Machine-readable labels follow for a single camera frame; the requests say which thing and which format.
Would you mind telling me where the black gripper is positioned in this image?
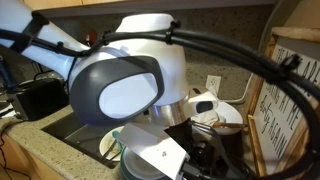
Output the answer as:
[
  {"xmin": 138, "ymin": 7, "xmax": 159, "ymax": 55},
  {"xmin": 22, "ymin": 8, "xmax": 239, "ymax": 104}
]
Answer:
[{"xmin": 164, "ymin": 119, "xmax": 202, "ymax": 159}]

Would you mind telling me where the stainless steel sink basin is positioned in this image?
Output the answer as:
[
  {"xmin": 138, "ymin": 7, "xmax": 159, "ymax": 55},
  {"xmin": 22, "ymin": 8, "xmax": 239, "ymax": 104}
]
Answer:
[{"xmin": 41, "ymin": 111, "xmax": 125, "ymax": 168}]

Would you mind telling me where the white cloth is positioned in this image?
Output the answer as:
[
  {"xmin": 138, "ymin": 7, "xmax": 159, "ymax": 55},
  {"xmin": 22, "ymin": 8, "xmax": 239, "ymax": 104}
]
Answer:
[{"xmin": 193, "ymin": 109, "xmax": 222, "ymax": 126}]

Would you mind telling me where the grey dinner plate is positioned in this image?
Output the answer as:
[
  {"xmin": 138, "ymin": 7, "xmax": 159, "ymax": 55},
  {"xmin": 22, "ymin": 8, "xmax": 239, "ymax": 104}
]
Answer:
[{"xmin": 124, "ymin": 149, "xmax": 165, "ymax": 180}]

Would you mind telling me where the large white bowl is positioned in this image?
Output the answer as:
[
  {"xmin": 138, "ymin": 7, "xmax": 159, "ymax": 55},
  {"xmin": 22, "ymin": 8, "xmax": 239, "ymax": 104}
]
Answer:
[{"xmin": 191, "ymin": 101, "xmax": 244, "ymax": 136}]

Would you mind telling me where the teal silicone spoon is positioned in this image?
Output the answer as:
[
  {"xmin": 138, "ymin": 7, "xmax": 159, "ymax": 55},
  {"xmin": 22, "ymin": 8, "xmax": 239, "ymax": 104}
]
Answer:
[{"xmin": 112, "ymin": 130, "xmax": 123, "ymax": 152}]

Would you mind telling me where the metal knife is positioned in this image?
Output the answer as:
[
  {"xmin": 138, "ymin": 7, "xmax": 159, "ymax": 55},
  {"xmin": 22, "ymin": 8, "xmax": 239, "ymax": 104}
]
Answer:
[{"xmin": 106, "ymin": 148, "xmax": 123, "ymax": 163}]

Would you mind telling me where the dirty white plate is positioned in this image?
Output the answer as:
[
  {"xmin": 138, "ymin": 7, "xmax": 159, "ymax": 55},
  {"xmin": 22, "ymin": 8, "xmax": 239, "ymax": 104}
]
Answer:
[{"xmin": 99, "ymin": 126, "xmax": 126, "ymax": 163}]

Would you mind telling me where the metal fork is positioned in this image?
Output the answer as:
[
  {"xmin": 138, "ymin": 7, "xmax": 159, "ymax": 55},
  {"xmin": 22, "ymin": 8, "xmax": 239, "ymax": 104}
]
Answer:
[{"xmin": 101, "ymin": 140, "xmax": 118, "ymax": 159}]

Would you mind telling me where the wood framed text sign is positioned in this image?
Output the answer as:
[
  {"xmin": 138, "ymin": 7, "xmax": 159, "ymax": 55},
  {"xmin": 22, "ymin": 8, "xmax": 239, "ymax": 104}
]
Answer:
[{"xmin": 248, "ymin": 26, "xmax": 320, "ymax": 180}]

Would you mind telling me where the black toaster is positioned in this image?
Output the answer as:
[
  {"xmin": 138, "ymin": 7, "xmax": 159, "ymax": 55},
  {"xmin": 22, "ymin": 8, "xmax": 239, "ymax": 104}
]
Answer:
[{"xmin": 6, "ymin": 78, "xmax": 69, "ymax": 122}]

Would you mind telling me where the wooden lower cabinet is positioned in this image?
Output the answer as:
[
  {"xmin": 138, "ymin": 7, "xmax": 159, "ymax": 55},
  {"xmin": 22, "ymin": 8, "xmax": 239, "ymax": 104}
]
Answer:
[{"xmin": 0, "ymin": 133, "xmax": 66, "ymax": 180}]

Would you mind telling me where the dark blue tall object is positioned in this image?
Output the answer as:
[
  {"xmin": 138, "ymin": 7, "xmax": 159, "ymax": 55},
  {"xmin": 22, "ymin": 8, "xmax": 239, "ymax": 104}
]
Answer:
[{"xmin": 0, "ymin": 55, "xmax": 16, "ymax": 90}]

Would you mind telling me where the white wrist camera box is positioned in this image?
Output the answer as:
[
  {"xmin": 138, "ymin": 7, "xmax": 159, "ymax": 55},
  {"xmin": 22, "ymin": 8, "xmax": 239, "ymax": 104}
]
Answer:
[{"xmin": 118, "ymin": 122, "xmax": 191, "ymax": 180}]

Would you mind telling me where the wooden utensil handle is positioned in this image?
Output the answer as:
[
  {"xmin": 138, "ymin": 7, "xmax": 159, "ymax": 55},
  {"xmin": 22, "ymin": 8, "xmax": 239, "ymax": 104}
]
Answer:
[{"xmin": 213, "ymin": 122, "xmax": 248, "ymax": 130}]

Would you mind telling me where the white wall outlet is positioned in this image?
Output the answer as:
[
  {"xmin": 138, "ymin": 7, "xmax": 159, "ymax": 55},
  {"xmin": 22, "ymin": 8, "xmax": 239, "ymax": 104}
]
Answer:
[{"xmin": 205, "ymin": 74, "xmax": 222, "ymax": 98}]

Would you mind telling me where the white power cord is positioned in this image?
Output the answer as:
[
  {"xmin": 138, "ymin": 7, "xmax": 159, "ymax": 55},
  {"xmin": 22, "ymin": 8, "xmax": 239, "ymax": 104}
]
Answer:
[{"xmin": 218, "ymin": 72, "xmax": 255, "ymax": 104}]

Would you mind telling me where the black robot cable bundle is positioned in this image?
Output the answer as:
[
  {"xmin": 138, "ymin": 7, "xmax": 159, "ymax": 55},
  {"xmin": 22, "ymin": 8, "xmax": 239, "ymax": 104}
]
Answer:
[{"xmin": 0, "ymin": 19, "xmax": 320, "ymax": 180}]

